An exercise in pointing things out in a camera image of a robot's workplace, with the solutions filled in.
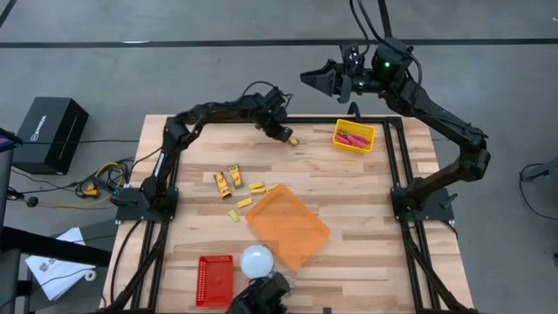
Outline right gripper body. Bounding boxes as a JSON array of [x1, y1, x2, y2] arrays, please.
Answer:
[[332, 64, 381, 105]]

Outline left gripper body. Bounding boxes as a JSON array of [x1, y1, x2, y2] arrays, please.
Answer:
[[255, 102, 289, 132]]

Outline red-handled pliers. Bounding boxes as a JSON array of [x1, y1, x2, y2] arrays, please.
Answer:
[[334, 130, 363, 149], [346, 132, 372, 147]]

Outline yellow plastic basket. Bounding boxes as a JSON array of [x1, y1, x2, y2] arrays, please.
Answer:
[[331, 118, 377, 155]]

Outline orange translucent plastic tray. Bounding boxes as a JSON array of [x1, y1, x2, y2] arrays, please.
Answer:
[[243, 183, 331, 273]]

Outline white dome lamp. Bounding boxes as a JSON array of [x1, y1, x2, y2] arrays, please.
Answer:
[[239, 243, 276, 280]]

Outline red plastic basket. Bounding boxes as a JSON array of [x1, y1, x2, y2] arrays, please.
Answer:
[[195, 255, 235, 308]]

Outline grey chair base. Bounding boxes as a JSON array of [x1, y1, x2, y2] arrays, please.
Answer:
[[521, 156, 558, 183]]

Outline black cardboard box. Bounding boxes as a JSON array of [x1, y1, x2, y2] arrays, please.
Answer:
[[11, 96, 90, 176]]

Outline black power plug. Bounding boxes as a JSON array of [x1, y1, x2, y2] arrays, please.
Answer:
[[6, 185, 40, 209]]

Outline black desk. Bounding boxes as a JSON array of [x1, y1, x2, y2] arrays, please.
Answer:
[[0, 225, 112, 314]]

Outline white paper sheets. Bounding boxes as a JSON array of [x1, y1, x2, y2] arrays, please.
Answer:
[[24, 226, 98, 302]]

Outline computer monitor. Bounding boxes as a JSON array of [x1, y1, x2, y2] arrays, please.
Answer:
[[0, 126, 24, 154]]

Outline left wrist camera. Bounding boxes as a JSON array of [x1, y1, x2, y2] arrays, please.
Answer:
[[264, 86, 287, 106]]

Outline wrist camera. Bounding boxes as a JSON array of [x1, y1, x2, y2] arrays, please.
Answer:
[[264, 86, 287, 106], [341, 42, 368, 67]]

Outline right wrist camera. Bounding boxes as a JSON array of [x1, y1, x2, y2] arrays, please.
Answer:
[[341, 42, 368, 67]]

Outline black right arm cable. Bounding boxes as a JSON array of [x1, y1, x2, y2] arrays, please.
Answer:
[[348, 0, 424, 88]]

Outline white lamp cable with plug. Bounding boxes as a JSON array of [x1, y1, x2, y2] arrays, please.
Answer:
[[272, 266, 302, 291]]

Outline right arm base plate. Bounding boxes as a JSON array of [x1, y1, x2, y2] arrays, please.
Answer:
[[391, 187, 455, 222]]

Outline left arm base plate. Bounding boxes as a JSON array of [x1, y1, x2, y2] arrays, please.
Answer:
[[115, 187, 180, 222]]

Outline looped black floor cable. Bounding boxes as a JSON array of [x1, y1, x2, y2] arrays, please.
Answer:
[[518, 161, 558, 222]]

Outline black base cable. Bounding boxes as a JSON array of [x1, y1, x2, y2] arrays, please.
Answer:
[[108, 220, 145, 306]]

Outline yellow cable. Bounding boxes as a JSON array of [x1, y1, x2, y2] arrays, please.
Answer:
[[37, 160, 127, 209]]

